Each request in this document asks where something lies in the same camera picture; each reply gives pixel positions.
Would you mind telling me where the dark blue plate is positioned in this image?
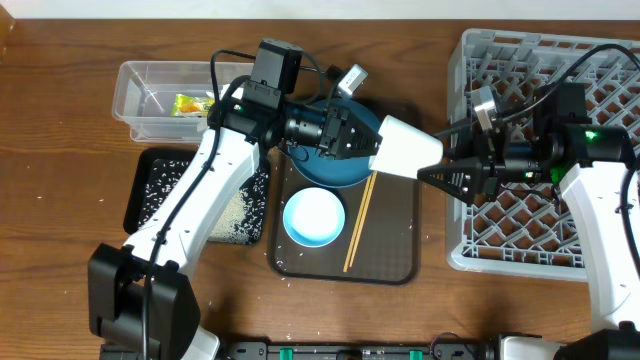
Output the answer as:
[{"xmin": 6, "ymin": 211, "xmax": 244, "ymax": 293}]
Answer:
[{"xmin": 287, "ymin": 98, "xmax": 381, "ymax": 188}]

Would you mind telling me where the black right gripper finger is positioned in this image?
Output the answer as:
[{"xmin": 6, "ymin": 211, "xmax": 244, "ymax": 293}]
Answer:
[
  {"xmin": 433, "ymin": 122, "xmax": 475, "ymax": 160},
  {"xmin": 417, "ymin": 167, "xmax": 483, "ymax": 204}
]

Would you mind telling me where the grey dishwasher rack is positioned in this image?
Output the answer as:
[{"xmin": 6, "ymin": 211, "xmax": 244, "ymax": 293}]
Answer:
[{"xmin": 446, "ymin": 28, "xmax": 639, "ymax": 282}]

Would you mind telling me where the black rail with green clips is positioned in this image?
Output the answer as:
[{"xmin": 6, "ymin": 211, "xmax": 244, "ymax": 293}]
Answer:
[{"xmin": 214, "ymin": 333, "xmax": 501, "ymax": 360}]

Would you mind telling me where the green yellow snack wrapper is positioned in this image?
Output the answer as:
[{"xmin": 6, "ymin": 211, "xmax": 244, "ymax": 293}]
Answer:
[{"xmin": 171, "ymin": 94, "xmax": 215, "ymax": 118}]

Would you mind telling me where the black waste tray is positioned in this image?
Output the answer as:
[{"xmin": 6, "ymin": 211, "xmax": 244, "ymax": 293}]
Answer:
[{"xmin": 122, "ymin": 146, "xmax": 272, "ymax": 246}]

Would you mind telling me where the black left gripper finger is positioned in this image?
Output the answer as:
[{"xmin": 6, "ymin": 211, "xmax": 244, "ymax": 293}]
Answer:
[
  {"xmin": 346, "ymin": 109, "xmax": 382, "ymax": 143},
  {"xmin": 344, "ymin": 134, "xmax": 382, "ymax": 159}
]

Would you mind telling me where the white green cup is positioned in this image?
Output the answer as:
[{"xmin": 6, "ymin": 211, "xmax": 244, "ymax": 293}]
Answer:
[{"xmin": 368, "ymin": 115, "xmax": 443, "ymax": 179}]

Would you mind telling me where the spilled rice pile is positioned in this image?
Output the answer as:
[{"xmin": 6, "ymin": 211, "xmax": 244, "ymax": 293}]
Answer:
[{"xmin": 137, "ymin": 159, "xmax": 269, "ymax": 245}]

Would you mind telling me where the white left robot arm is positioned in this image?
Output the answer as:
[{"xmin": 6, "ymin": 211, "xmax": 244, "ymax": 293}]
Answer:
[{"xmin": 88, "ymin": 76, "xmax": 382, "ymax": 359}]

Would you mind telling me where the clear plastic bin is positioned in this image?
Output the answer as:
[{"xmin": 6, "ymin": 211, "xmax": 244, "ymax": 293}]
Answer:
[{"xmin": 111, "ymin": 60, "xmax": 256, "ymax": 145}]

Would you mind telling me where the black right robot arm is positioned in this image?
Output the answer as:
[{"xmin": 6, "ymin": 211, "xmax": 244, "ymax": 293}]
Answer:
[{"xmin": 417, "ymin": 82, "xmax": 639, "ymax": 359}]

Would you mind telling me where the brown serving tray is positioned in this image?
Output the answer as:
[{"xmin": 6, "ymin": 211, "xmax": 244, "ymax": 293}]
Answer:
[{"xmin": 267, "ymin": 156, "xmax": 420, "ymax": 285}]

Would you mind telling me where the light blue bowl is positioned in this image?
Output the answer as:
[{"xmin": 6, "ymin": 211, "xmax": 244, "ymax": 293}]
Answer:
[{"xmin": 282, "ymin": 187, "xmax": 346, "ymax": 248}]

